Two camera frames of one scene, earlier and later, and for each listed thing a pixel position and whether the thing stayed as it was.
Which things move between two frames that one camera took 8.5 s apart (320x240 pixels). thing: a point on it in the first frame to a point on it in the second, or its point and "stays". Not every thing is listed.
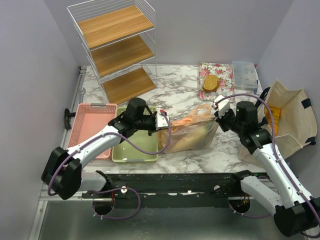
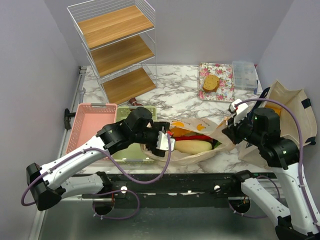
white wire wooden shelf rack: x=119 y=37 stays
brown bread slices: x=211 y=83 stays
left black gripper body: x=146 y=123 to x=152 y=146
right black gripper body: x=228 y=120 to x=242 y=130
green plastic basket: x=125 y=152 stays
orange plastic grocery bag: x=195 y=132 to x=222 y=130
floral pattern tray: x=226 y=86 stays
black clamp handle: x=67 y=115 stays
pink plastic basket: x=91 y=118 stays
